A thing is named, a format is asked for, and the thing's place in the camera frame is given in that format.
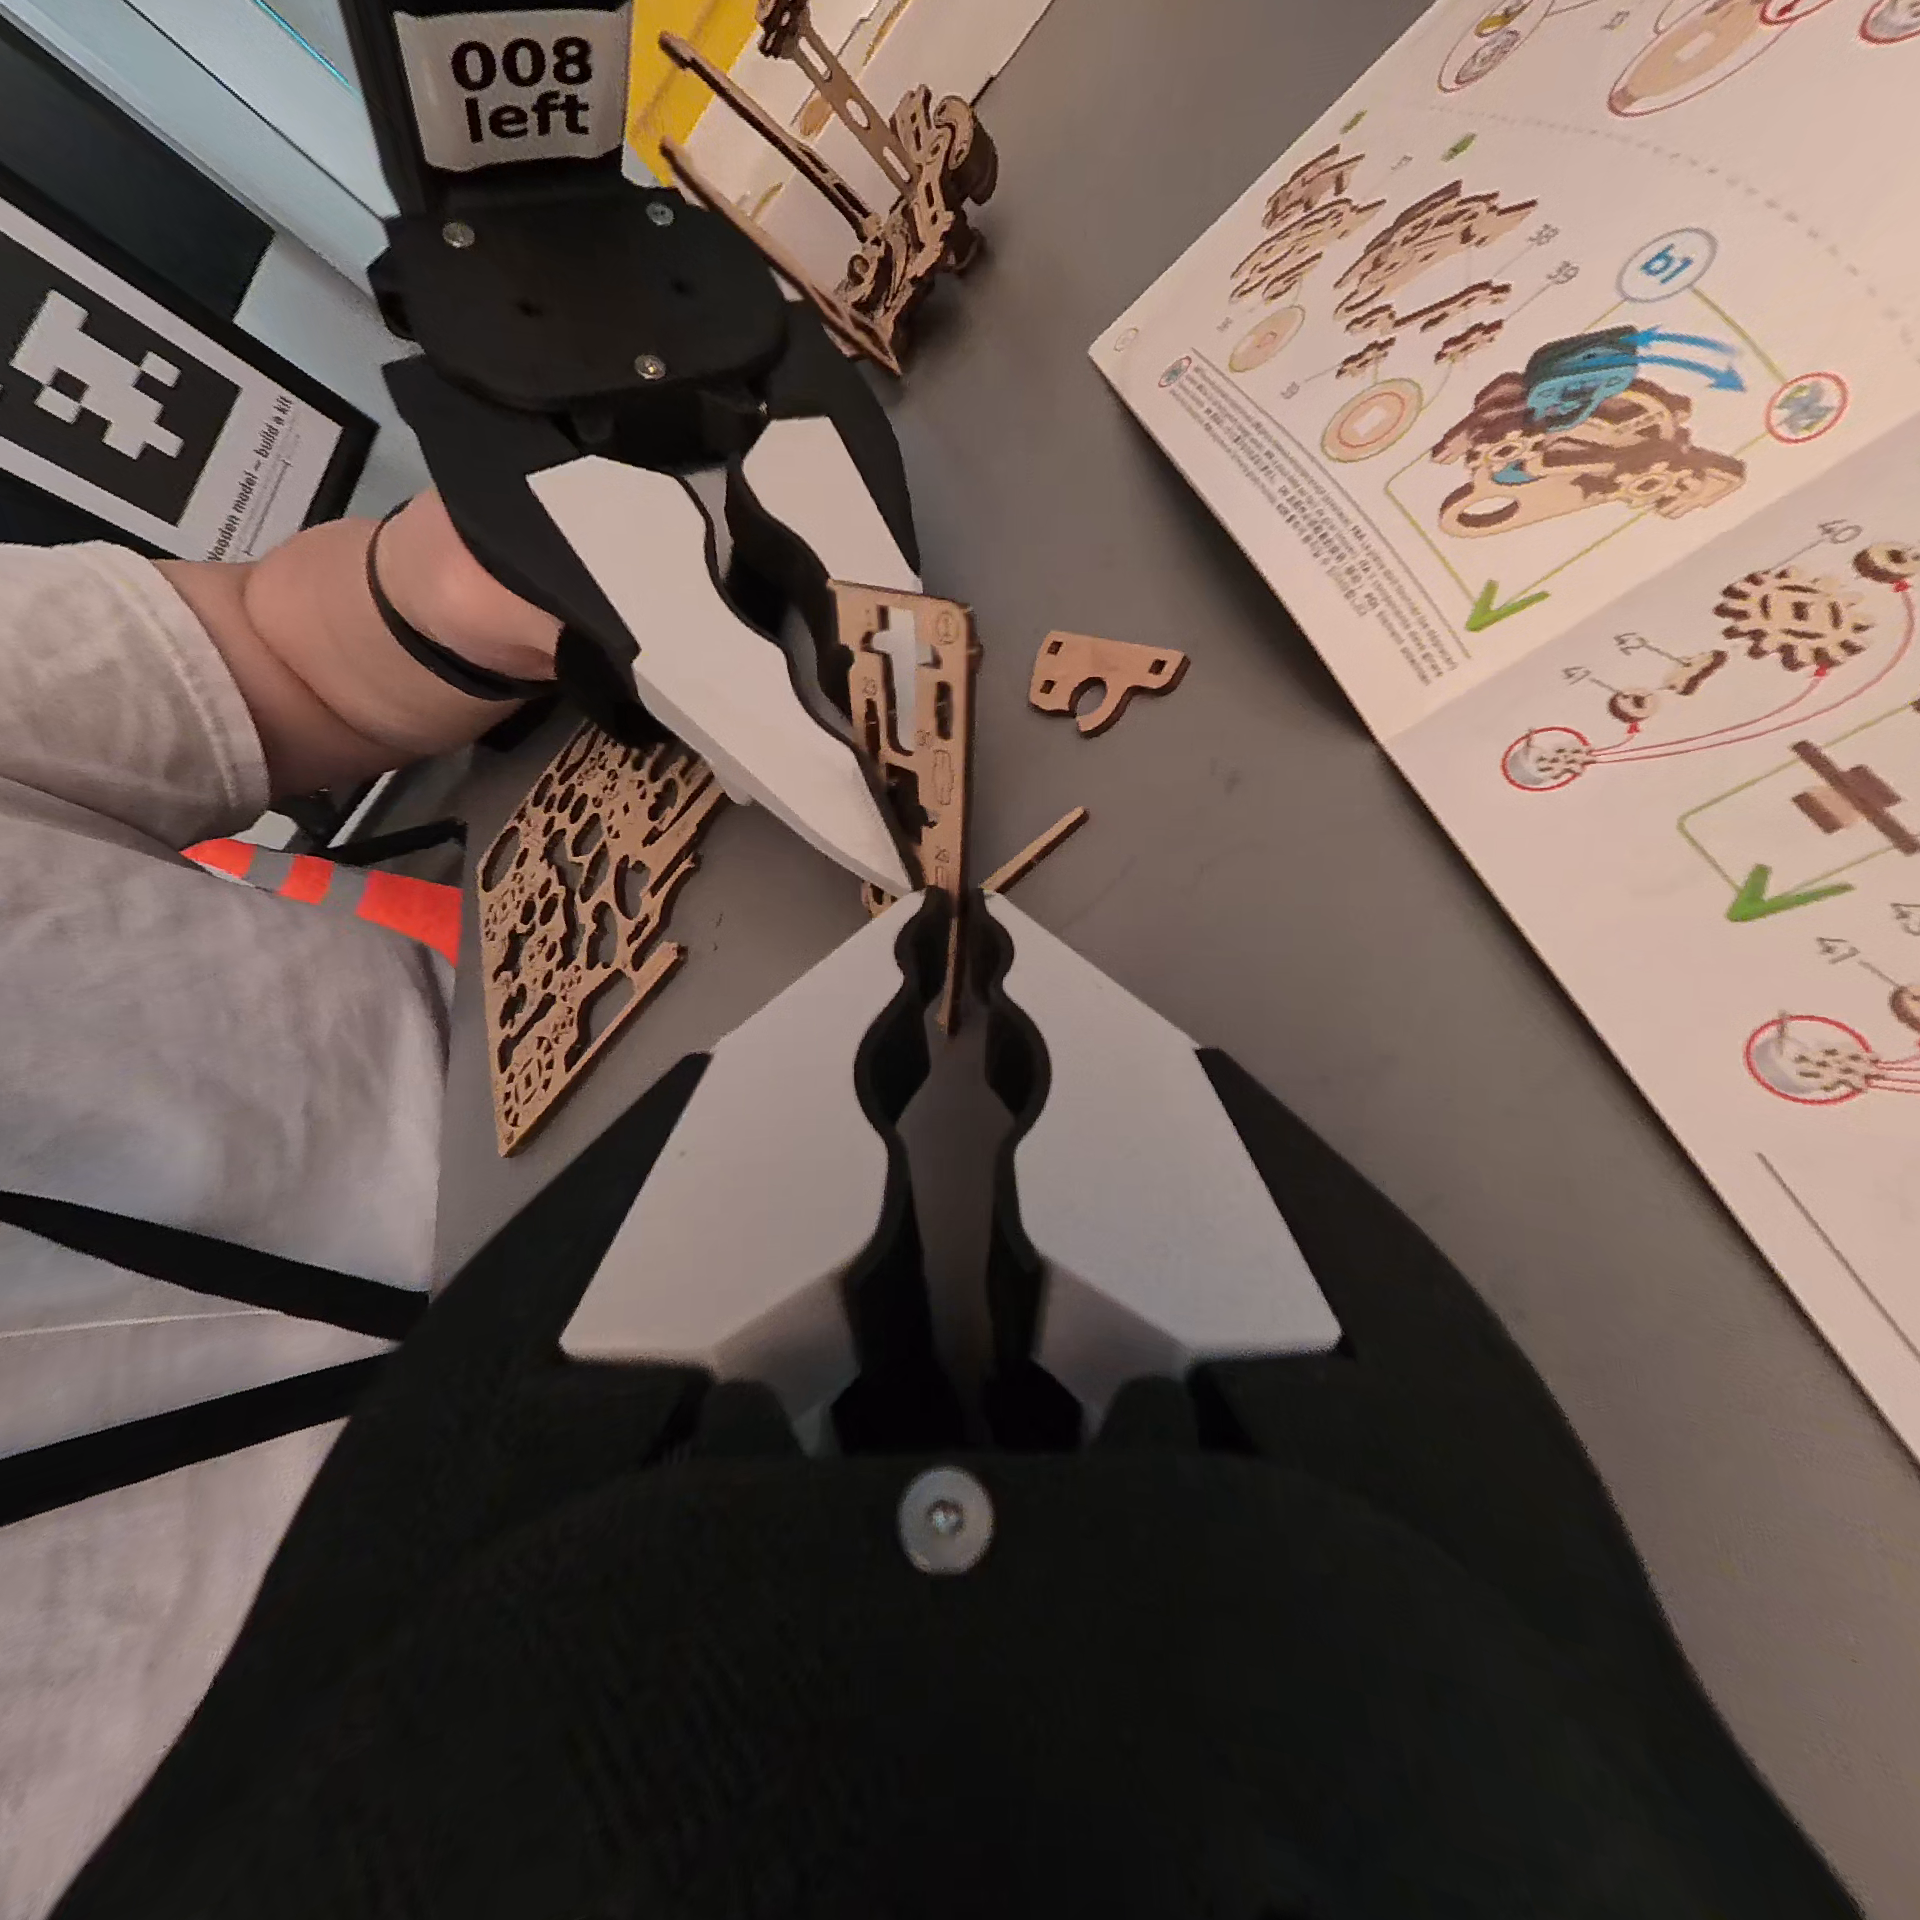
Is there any black framed marker card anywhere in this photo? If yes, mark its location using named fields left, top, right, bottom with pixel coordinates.
left=0, top=163, right=380, bottom=567

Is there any person's left hand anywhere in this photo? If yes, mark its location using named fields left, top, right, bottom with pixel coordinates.
left=245, top=490, right=570, bottom=793

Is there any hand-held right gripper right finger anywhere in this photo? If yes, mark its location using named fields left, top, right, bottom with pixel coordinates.
left=979, top=890, right=1343, bottom=1452

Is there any assembly instruction manual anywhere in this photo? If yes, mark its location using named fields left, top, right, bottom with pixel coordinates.
left=1089, top=0, right=1920, bottom=1465

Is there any yellow plastic bin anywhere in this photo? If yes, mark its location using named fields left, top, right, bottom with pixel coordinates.
left=619, top=0, right=722, bottom=190

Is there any orange reflective strap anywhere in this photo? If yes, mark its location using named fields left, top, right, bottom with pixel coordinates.
left=180, top=835, right=465, bottom=966

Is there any thin wooden stick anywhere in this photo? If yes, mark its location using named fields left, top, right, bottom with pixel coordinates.
left=980, top=806, right=1090, bottom=897

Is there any slotted wooden model part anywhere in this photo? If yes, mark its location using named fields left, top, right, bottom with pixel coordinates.
left=830, top=577, right=987, bottom=1041

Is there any partly assembled wooden model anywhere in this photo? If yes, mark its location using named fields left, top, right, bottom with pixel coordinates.
left=657, top=0, right=1001, bottom=379

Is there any person's light grey shirt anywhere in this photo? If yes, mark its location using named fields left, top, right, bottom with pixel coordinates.
left=0, top=774, right=459, bottom=1920

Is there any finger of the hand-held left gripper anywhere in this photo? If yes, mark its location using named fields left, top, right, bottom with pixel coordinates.
left=525, top=460, right=923, bottom=903
left=727, top=411, right=923, bottom=663

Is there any laser-cut wooden parts sheet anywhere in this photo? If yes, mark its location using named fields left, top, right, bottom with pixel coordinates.
left=476, top=719, right=731, bottom=1161

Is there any white cardboard box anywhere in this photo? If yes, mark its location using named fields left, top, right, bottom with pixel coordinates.
left=817, top=0, right=1059, bottom=107

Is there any wooden bracket plate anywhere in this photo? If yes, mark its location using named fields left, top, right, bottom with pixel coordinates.
left=1026, top=631, right=1190, bottom=739

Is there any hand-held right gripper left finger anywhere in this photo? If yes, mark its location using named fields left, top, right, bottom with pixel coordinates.
left=557, top=892, right=923, bottom=1452

